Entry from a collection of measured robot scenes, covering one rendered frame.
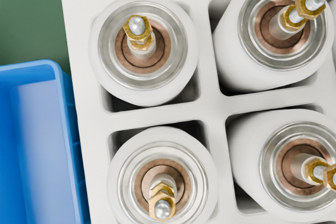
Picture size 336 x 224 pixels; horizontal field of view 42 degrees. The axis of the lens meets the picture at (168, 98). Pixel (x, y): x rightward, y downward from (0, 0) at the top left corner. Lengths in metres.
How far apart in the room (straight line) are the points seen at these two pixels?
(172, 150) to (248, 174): 0.07
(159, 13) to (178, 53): 0.04
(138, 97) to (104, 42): 0.05
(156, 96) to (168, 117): 0.07
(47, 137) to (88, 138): 0.20
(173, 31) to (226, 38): 0.05
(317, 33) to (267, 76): 0.05
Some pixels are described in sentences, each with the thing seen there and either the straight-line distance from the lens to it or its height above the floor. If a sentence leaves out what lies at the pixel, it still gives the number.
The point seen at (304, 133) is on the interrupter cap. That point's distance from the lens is 0.38.
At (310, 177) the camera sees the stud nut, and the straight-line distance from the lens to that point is 0.35.
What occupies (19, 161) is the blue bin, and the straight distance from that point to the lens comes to 0.65.
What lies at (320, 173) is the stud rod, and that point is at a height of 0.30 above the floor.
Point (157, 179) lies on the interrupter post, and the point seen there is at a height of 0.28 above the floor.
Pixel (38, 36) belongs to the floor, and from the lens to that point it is 0.65.
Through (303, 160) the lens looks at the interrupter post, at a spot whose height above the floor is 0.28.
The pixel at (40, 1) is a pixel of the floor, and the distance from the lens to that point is 0.66.
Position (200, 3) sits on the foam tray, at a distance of 0.45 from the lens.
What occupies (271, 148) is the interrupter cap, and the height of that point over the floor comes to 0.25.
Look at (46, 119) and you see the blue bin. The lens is 0.64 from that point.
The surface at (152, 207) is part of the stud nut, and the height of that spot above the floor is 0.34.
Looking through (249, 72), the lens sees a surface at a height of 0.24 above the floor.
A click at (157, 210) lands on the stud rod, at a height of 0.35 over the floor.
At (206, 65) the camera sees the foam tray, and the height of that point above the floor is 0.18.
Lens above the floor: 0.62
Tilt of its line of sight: 87 degrees down
